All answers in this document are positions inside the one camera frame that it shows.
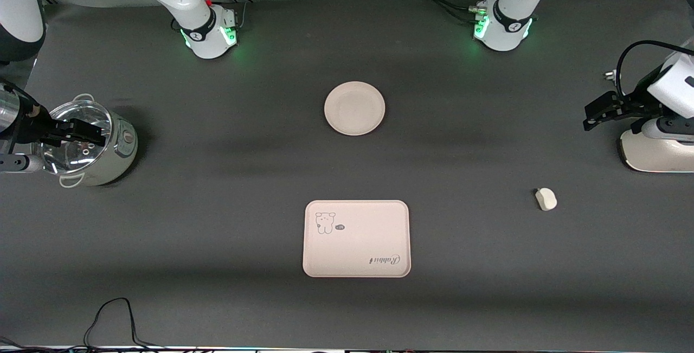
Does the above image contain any white steamed bun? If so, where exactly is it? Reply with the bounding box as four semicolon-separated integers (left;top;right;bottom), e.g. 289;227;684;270
535;188;558;211

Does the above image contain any round beige plate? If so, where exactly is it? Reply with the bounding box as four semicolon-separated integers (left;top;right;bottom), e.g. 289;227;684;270
324;81;386;136

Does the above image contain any beige rectangular tray bear print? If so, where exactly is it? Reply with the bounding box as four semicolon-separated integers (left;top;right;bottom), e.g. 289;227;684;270
303;200;412;278

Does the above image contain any glass pot lid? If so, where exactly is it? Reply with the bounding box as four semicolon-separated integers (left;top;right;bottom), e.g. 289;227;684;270
31;100;113;175

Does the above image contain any steel pot with glass lid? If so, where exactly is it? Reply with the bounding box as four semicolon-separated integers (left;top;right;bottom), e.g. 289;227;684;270
54;94;138;188

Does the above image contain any cream white toaster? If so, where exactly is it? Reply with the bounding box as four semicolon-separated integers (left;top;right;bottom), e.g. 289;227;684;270
618;125;694;173

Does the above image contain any dark grey table mat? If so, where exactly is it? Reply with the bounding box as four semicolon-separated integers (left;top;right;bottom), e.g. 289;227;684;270
0;0;694;351

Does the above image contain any thin black looped cable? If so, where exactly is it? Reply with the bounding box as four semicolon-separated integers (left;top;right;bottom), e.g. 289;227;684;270
83;298;169;351

